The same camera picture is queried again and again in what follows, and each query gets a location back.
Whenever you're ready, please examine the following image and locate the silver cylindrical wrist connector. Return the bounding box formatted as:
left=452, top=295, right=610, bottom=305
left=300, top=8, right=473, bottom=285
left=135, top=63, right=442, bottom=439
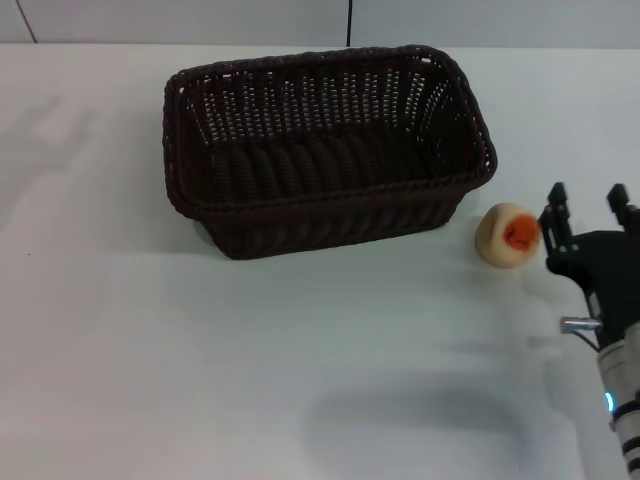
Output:
left=559, top=315, right=604, bottom=334

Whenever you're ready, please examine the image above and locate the cream pastry with orange centre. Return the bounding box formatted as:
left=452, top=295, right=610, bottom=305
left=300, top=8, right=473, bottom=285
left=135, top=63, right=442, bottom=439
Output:
left=474, top=201, right=544, bottom=271

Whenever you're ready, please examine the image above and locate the black woven plastic basket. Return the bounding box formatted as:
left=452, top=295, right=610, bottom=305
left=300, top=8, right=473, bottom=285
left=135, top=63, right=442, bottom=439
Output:
left=162, top=43, right=499, bottom=261

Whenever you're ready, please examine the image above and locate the thin dark slanted cable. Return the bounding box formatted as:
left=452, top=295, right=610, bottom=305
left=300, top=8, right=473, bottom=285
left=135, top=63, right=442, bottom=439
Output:
left=16, top=0, right=37, bottom=45

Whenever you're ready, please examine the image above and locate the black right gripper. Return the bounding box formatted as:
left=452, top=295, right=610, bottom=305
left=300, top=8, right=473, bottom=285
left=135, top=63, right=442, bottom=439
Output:
left=536, top=181, right=640, bottom=344

